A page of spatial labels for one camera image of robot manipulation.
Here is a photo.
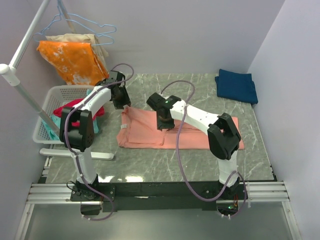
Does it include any wooden stick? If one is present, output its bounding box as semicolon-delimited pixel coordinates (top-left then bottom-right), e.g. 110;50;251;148
58;0;76;34

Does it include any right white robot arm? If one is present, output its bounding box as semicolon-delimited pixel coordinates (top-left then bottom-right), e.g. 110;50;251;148
146;92;242;202

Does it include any orange white cloth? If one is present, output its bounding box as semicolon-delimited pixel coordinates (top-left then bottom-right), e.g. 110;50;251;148
37;40;109;86

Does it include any magenta t shirt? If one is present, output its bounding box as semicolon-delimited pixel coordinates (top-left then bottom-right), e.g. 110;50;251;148
53;98;106;126

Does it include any aluminium rail frame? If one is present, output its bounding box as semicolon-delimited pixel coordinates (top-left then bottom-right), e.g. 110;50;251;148
15;181;302;240

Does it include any salmon pink t shirt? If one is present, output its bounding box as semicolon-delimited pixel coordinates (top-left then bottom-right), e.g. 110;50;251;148
116;106;245;151

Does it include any folded blue t shirt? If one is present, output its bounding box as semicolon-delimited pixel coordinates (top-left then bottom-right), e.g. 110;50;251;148
214;69;259;105

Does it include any black base beam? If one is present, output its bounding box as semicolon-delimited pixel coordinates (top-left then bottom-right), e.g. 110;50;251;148
69;181;251;216

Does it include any white clothes rack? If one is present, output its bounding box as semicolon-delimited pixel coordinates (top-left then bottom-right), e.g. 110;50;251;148
0;0;121;163

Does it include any teal t shirt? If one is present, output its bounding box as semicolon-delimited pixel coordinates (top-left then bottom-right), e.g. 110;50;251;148
42;89;105;141

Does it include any beige cloth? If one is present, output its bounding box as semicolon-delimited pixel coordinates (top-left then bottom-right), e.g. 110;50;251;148
46;33;109;58

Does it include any blue wire hanger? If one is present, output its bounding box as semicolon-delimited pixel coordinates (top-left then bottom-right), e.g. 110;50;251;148
32;27;117;47
38;12;117;35

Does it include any white laundry basket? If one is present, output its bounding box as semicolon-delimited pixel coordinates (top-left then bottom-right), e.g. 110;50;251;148
32;85;94;145

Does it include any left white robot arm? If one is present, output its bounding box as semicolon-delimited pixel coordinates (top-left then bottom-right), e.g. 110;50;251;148
59;70;131;201

